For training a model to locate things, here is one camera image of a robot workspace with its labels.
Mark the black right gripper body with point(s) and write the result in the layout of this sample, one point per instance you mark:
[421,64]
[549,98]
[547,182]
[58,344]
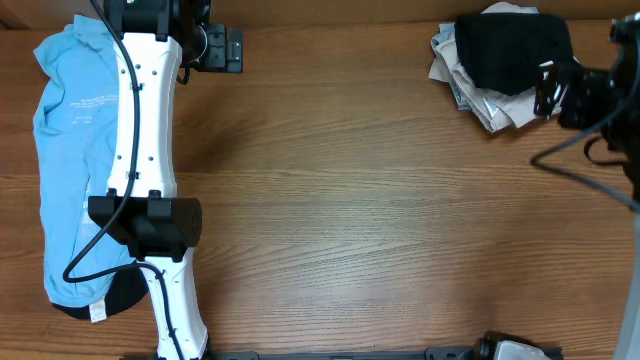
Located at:
[586,106]

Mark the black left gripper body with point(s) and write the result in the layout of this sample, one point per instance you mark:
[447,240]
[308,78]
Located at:
[220,48]

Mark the black t-shirt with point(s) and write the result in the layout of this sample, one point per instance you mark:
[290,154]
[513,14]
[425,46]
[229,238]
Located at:
[502,51]

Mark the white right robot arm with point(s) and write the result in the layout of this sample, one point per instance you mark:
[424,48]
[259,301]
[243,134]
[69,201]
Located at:
[620,129]

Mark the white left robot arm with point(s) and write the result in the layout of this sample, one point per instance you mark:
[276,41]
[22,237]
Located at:
[157,45]

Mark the folded beige trousers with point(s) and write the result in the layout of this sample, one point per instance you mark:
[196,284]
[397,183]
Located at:
[495,110]

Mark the light blue t-shirt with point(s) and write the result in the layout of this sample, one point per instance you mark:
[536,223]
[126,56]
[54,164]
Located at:
[75,127]

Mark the black garment under blue shirt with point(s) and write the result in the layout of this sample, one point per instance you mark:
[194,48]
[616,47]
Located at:
[127,288]

